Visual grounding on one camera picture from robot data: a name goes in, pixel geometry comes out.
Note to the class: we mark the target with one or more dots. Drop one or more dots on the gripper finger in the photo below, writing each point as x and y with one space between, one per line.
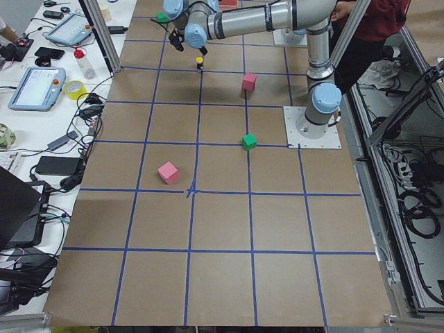
203 51
179 47

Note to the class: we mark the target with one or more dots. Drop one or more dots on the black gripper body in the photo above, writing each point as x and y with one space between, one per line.
203 50

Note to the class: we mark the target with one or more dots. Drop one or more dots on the yellow black push button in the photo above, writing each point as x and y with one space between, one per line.
199 63

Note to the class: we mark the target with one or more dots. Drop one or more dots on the green cube near arm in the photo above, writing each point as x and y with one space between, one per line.
249 141

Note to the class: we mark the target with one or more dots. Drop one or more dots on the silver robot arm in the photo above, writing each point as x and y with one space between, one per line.
197 22

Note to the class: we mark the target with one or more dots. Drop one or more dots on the green cube near bin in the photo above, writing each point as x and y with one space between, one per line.
161 18

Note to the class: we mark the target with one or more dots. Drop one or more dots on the pink plastic bin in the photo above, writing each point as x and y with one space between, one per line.
228 4

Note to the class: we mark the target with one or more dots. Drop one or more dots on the pink cube centre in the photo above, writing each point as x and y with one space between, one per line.
249 81

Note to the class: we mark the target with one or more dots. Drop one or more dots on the pink cube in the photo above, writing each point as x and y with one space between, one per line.
249 81
168 173

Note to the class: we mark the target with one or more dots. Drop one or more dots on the clear squeeze bottle red cap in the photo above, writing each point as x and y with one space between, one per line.
84 64

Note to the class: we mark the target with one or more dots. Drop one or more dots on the teach pendant far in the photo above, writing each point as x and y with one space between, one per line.
71 31

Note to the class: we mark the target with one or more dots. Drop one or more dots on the teach pendant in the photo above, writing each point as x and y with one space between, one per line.
71 31
38 89

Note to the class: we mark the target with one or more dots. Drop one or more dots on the yellow tape roll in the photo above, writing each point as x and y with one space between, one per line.
74 89

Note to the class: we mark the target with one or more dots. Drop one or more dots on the black smartphone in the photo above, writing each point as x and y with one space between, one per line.
55 54

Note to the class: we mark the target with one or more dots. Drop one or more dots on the pink cube far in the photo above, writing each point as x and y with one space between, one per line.
168 173

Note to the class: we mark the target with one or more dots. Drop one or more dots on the teach pendant near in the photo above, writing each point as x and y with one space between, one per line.
38 89

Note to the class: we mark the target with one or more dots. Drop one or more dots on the black power adapter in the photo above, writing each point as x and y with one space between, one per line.
57 166

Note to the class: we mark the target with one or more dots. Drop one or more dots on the person in red shirt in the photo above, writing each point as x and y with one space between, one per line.
382 19

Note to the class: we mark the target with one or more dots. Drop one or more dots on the black laptop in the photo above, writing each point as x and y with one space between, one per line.
22 207

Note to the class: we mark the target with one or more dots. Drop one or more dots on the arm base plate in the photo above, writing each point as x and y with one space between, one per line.
305 135
287 38

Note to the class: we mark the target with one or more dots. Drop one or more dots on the aluminium frame post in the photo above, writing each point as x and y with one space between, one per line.
92 12

